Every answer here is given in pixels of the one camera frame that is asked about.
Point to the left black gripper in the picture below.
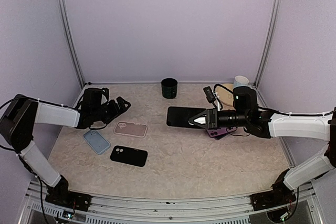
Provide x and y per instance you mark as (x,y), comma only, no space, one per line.
(116,110)

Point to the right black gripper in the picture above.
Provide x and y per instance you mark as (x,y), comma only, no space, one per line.
(212,118)

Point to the pink phone case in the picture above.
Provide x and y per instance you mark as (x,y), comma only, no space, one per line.
(131,129)

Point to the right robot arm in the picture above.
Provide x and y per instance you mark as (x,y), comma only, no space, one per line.
(268,123)

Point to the light blue phone case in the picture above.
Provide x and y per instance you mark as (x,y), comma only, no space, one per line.
(96,141)

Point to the black phone case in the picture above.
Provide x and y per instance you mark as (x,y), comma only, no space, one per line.
(129,155)

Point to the beige round plate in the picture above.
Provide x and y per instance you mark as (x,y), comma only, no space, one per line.
(224,92)

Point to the dark green cup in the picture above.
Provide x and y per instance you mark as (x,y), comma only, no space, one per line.
(169,88)

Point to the light blue mug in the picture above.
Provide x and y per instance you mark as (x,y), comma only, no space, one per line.
(240,81)

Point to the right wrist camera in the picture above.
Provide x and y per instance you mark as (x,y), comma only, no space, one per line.
(212,98)

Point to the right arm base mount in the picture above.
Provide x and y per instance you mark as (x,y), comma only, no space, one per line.
(270,199)

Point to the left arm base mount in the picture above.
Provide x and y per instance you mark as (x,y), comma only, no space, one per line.
(74,200)

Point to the left aluminium frame post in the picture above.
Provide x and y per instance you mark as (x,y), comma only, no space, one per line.
(70,43)

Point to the aluminium frame post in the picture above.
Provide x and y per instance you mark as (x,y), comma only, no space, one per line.
(70,43)
(268,42)

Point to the right aluminium frame post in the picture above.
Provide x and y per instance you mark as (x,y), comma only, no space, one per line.
(268,42)

